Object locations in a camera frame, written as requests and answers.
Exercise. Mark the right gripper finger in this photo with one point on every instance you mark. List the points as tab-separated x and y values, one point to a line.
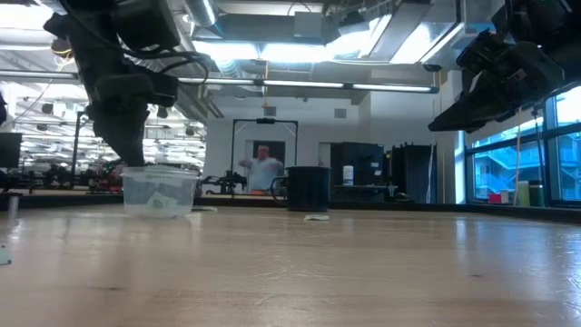
481	109

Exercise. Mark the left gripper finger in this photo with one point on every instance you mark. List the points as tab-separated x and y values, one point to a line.
111	129
134	141

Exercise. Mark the green printed packet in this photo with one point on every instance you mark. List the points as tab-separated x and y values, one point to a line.
4	255
159	203
316	217

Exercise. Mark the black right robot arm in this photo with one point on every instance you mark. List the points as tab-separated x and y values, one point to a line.
554	27

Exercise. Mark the background black robot arm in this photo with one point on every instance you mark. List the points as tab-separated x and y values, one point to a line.
224	184

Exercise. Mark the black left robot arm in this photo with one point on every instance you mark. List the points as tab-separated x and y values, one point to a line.
91	41

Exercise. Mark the clear plastic container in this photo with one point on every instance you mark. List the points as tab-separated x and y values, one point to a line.
140	186

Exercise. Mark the red box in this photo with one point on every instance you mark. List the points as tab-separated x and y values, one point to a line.
495	198

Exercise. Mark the pale green cup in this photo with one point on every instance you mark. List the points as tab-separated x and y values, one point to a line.
522	194

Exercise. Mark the narrow black cabinet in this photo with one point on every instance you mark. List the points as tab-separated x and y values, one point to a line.
410	172

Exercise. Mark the green bottle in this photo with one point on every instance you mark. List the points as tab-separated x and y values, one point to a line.
536	194

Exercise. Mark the black monitor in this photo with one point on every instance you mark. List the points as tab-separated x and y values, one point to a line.
10	150

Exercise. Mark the person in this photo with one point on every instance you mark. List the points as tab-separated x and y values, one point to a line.
263	175

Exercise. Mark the wide black cabinet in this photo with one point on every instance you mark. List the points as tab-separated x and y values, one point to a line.
358	168

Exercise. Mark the white canister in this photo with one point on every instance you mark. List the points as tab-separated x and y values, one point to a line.
348	175

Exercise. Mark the long ceiling light strip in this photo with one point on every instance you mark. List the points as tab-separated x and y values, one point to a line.
304	84

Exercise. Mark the black mug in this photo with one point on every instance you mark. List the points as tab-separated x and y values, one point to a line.
308	188

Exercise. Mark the silver ventilation duct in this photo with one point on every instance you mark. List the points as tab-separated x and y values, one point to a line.
202	11

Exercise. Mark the black background rig frame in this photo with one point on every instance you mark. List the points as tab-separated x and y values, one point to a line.
265	121

